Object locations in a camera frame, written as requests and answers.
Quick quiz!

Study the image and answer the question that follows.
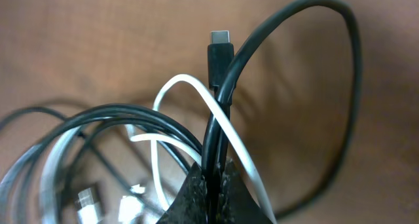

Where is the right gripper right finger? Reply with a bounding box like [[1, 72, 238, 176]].
[[215, 160, 272, 224]]

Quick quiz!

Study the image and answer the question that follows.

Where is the black USB cable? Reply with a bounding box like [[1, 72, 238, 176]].
[[0, 0, 363, 224]]

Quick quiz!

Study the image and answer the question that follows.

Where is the white USB cable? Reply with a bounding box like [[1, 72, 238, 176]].
[[39, 73, 278, 224]]

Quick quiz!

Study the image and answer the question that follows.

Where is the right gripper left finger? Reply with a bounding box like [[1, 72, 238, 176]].
[[156, 162, 207, 224]]

